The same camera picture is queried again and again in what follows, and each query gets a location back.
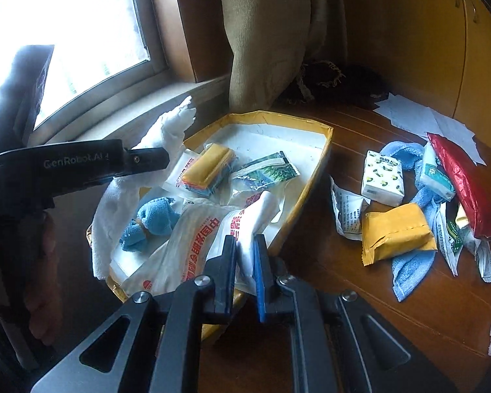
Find white red-text packet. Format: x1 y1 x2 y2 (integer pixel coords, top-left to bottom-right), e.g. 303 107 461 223
206 191 279 294

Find white printed packet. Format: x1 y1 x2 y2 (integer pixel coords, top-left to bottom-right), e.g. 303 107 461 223
331 178 372 241

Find yellow tissue pack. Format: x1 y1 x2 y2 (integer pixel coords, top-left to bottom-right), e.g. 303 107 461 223
362 203 436 266

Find blue towel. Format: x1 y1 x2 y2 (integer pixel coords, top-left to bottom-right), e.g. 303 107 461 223
380 141 442 302

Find white fluffy towel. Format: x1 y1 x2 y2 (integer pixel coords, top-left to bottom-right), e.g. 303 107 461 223
90 95 198 281

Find white lemon print tissue pack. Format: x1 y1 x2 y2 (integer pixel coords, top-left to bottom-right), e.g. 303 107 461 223
361 150 404 207

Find green white packet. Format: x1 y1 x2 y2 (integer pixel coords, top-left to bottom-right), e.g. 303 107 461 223
435 202 491 283

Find teal white tissue pack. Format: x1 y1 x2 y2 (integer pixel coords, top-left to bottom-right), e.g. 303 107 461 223
420 142 456 201

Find red foil snack bag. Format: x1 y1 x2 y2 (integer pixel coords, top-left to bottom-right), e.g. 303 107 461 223
427 133 491 239

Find large white red-text bag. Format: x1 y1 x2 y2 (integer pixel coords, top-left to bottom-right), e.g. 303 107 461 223
110 199 238 296

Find blue rolled cloth in box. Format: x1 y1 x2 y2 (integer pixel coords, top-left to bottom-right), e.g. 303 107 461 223
119 197 180 252

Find small yellow pack in box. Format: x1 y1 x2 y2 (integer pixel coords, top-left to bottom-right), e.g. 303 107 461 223
181 143 236 197

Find green white sachet in box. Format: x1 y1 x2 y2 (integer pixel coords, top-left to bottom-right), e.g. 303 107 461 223
229 151 300 192

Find yellow cardboard box tray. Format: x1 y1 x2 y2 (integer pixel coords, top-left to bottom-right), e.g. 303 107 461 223
87 107 333 301

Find white paper sheets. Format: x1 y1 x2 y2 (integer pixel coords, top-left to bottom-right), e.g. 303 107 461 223
375 94 486 165

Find olive curtain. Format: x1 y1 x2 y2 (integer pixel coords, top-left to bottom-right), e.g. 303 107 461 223
221 0 328 113

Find yellow wooden cabinet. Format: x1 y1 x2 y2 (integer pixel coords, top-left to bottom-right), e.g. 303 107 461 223
344 0 491 148

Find window frame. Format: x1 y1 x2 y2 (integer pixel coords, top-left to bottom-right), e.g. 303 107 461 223
30 0 231 145

